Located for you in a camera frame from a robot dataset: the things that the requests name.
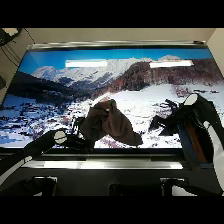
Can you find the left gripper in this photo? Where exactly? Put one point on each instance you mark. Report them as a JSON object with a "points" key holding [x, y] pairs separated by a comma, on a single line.
{"points": [[78, 141]]}

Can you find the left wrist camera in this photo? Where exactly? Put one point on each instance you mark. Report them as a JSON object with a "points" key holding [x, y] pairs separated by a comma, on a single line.
{"points": [[76, 125]]}

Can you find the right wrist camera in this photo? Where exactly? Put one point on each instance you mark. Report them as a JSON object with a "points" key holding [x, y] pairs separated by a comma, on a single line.
{"points": [[171, 105]]}

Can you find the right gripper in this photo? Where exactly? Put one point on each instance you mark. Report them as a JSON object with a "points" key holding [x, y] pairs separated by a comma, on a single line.
{"points": [[161, 125]]}

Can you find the silver frame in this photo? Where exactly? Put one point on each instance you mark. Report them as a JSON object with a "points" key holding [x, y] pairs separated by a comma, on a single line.
{"points": [[100, 164]]}

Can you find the brown garment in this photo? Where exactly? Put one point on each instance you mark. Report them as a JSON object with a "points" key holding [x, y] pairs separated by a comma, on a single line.
{"points": [[110, 123]]}

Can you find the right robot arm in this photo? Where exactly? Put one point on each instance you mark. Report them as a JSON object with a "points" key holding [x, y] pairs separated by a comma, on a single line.
{"points": [[214, 143]]}

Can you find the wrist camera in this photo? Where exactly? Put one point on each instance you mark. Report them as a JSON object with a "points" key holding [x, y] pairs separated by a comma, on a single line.
{"points": [[171, 105], [76, 125]]}

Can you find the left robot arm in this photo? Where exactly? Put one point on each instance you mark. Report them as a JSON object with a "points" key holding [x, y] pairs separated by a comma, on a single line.
{"points": [[36, 146]]}

